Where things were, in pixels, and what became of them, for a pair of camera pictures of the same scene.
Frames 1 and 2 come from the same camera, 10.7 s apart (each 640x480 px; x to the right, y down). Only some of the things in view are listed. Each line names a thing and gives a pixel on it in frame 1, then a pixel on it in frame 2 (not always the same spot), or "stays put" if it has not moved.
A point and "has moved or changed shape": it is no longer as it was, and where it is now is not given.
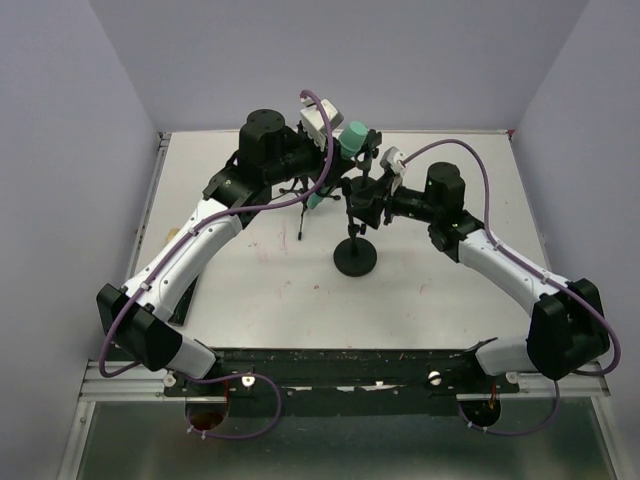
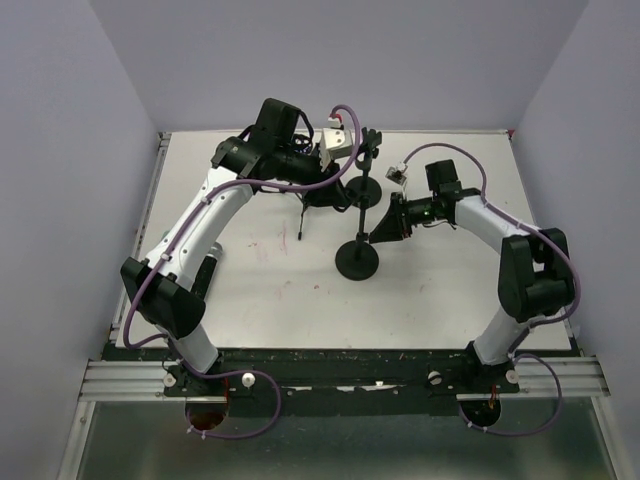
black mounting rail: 344,382 stays put
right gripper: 380,198 to 393,225
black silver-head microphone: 178,315 has moved or changed shape
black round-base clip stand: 364,156 stays put
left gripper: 339,165 to 329,196
